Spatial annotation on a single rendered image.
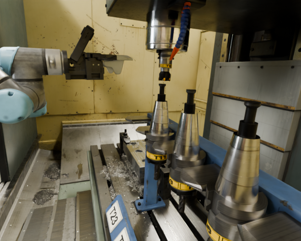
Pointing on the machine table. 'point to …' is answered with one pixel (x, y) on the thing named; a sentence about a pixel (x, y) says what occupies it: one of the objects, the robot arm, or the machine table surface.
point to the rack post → (149, 190)
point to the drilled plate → (131, 154)
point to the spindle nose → (165, 31)
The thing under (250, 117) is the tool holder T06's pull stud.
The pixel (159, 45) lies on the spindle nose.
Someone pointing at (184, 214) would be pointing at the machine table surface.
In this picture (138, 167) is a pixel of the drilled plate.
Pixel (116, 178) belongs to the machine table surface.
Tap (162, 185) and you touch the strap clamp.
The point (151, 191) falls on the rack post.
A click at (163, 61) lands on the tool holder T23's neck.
